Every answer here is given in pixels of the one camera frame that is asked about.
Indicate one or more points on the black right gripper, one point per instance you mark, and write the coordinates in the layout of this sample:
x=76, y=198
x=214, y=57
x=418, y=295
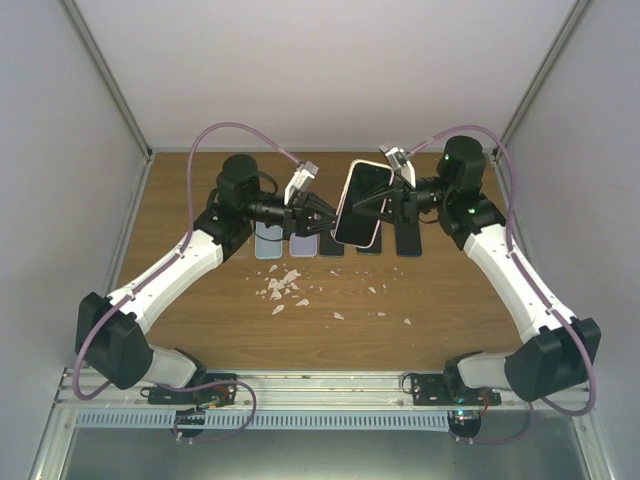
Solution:
x=401, y=200

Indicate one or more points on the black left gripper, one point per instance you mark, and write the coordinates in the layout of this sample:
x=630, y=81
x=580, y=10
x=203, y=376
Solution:
x=300, y=217

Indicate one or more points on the white phone stand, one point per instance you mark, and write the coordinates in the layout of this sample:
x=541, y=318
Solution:
x=350, y=228

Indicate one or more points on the lavender phone case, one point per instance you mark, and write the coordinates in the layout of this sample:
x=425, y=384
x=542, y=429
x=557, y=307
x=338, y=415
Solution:
x=303, y=247

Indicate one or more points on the dark green smartphone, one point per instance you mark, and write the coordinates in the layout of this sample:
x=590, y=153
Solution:
x=329, y=247

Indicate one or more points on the phone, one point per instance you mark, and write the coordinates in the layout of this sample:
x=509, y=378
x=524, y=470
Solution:
x=374, y=249

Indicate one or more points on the blue magsafe phone case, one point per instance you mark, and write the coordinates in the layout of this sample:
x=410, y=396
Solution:
x=408, y=239

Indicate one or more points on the light blue phone case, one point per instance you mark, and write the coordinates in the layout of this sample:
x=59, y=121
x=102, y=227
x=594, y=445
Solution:
x=268, y=241

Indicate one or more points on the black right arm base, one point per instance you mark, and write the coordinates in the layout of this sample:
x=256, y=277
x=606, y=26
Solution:
x=433, y=389

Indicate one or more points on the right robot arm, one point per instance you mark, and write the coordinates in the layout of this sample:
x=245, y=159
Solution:
x=558, y=349

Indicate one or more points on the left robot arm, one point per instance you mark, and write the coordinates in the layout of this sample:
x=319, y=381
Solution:
x=111, y=330

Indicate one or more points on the white debris pile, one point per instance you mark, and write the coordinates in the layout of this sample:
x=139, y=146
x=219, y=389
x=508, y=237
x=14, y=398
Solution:
x=284, y=288

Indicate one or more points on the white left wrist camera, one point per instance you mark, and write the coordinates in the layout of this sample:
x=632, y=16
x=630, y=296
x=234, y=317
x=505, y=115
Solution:
x=300, y=181

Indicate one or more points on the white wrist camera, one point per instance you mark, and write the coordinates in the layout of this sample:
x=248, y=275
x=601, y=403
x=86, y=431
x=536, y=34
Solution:
x=300, y=181
x=400, y=162

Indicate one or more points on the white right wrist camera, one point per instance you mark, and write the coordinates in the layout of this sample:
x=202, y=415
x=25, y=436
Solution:
x=400, y=162

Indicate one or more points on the aluminium front rail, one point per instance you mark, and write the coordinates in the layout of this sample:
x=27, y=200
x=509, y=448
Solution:
x=298, y=390

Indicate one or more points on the white slotted cable duct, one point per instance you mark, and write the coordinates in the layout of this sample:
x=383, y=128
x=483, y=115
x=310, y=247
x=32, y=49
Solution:
x=268, y=420

